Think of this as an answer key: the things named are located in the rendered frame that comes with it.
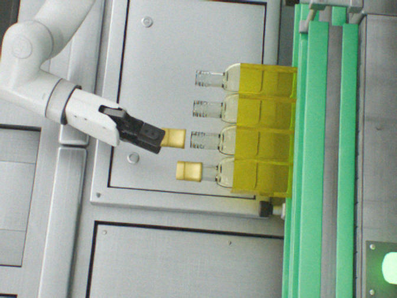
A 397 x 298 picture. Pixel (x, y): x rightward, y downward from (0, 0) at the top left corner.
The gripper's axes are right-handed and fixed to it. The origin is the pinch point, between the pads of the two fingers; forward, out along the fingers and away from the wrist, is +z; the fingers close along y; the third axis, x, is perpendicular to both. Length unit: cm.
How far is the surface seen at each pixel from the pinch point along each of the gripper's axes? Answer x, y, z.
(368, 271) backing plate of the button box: -10.8, 16.6, 38.7
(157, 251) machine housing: -15.1, -16.4, 8.2
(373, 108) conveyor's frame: 13.4, 17.0, 31.3
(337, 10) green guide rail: 33.3, 6.0, 21.4
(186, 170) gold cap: -3.3, 1.6, 8.0
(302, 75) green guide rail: 18.5, 7.5, 19.8
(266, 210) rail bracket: -3.0, -3.6, 23.4
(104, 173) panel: -6.1, -12.5, -6.7
